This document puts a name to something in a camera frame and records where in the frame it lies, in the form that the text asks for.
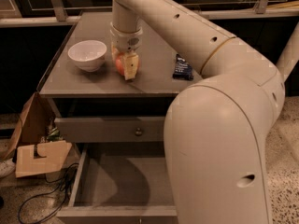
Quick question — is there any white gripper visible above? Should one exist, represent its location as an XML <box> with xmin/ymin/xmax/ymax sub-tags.
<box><xmin>110</xmin><ymin>24</ymin><xmax>143</xmax><ymax>80</ymax></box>

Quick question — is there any red apple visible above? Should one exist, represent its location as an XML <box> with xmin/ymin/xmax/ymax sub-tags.
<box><xmin>115</xmin><ymin>54</ymin><xmax>124</xmax><ymax>76</ymax></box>

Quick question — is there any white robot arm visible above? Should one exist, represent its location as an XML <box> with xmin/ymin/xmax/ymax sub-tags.
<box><xmin>113</xmin><ymin>0</ymin><xmax>285</xmax><ymax>224</ymax></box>

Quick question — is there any grey top drawer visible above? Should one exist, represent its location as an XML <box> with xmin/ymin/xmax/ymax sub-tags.
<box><xmin>55</xmin><ymin>117</ymin><xmax>164</xmax><ymax>143</ymax></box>

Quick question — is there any brass drawer knob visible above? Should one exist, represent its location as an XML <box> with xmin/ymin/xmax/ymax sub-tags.
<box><xmin>135</xmin><ymin>128</ymin><xmax>143</xmax><ymax>136</ymax></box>

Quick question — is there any grey drawer cabinet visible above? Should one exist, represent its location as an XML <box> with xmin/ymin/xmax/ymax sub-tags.
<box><xmin>36</xmin><ymin>10</ymin><xmax>206</xmax><ymax>224</ymax></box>

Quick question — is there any open grey middle drawer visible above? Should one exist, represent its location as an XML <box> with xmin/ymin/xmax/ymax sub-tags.
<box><xmin>57</xmin><ymin>142</ymin><xmax>178</xmax><ymax>224</ymax></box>

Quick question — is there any white ceramic bowl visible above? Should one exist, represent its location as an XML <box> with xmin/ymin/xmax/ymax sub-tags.
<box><xmin>67</xmin><ymin>40</ymin><xmax>107</xmax><ymax>72</ymax></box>

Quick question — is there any dark blue snack packet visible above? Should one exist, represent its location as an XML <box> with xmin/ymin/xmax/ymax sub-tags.
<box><xmin>172</xmin><ymin>54</ymin><xmax>193</xmax><ymax>81</ymax></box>

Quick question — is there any brown cardboard box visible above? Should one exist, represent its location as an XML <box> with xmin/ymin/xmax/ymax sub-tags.
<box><xmin>2</xmin><ymin>92</ymin><xmax>72</xmax><ymax>178</ymax></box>

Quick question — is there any white shoe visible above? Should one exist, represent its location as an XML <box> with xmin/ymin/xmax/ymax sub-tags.
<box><xmin>0</xmin><ymin>159</ymin><xmax>16</xmax><ymax>178</ymax></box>

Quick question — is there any black cable on floor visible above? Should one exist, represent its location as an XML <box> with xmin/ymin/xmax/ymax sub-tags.
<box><xmin>17</xmin><ymin>162</ymin><xmax>80</xmax><ymax>224</ymax></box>

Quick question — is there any metal railing frame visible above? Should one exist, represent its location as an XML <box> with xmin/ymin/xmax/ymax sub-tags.
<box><xmin>0</xmin><ymin>0</ymin><xmax>299</xmax><ymax>27</ymax></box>

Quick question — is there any white post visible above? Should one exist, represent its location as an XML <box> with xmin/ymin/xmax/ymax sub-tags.
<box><xmin>277</xmin><ymin>30</ymin><xmax>299</xmax><ymax>81</ymax></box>

